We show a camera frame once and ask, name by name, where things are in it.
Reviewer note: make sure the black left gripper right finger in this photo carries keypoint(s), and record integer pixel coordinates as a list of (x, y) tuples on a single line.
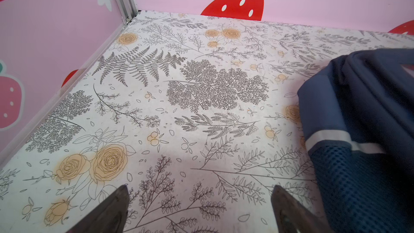
[(292, 217)]

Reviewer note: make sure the navy blue student backpack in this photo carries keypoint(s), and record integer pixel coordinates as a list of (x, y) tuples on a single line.
[(357, 115)]

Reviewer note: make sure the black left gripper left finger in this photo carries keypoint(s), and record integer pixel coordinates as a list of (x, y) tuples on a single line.
[(108, 217)]

